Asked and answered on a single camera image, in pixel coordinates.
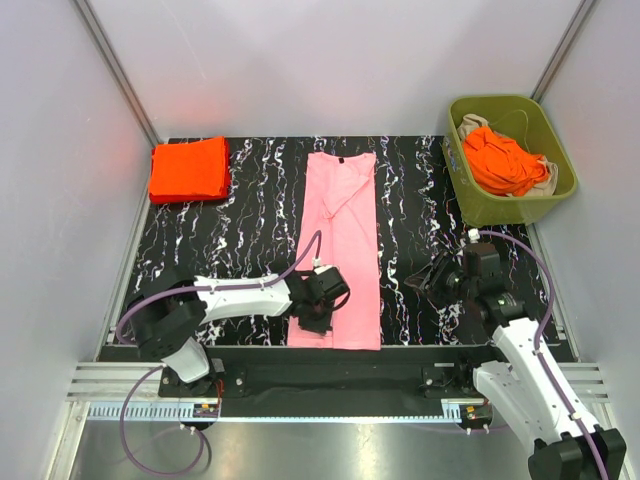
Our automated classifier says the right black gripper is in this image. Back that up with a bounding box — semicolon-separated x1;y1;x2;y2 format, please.
404;249;477;307

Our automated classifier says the small circuit board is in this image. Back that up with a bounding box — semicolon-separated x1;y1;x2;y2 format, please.
463;404;493;420
193;402;221;418

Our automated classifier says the right small circuit board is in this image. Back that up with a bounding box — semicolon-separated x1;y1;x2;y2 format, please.
463;404;493;420

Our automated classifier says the pink t shirt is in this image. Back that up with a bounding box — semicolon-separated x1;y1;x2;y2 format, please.
287;152;381;350

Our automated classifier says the folded orange t shirt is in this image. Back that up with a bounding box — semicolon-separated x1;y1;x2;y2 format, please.
148;137;231;205

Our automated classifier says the black marbled table mat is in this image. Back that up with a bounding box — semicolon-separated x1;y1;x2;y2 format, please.
97;134;564;349

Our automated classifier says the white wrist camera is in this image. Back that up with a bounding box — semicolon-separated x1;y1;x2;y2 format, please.
312;257;339;277
467;228;480;243

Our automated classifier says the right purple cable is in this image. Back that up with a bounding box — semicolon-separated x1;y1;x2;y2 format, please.
474;229;614;480

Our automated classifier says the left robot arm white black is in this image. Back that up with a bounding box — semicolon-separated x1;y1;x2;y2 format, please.
123;265;350;396

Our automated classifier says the left small circuit board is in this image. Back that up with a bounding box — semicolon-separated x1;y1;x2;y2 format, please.
193;402;221;418

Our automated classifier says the orange t shirt in bin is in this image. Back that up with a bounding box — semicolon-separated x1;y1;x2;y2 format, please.
462;126;551;197

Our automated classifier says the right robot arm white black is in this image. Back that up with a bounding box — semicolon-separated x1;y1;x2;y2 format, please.
405;243;627;479

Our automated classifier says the aluminium rail frame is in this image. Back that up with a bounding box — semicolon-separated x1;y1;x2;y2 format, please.
64;362;621;426

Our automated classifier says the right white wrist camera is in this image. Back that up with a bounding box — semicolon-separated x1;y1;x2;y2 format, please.
467;228;480;243

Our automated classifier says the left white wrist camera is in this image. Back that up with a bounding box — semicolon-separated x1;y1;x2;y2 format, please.
312;257;339;277

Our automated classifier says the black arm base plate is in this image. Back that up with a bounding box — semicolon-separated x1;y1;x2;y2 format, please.
159;345;506;399

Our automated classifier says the olive green plastic bin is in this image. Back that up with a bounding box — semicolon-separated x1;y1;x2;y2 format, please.
442;94;578;227

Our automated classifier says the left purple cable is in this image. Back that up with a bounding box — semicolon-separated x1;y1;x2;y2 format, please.
114;229;214;475

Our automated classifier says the purple cable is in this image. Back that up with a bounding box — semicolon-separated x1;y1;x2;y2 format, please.
474;229;614;480
114;229;214;475

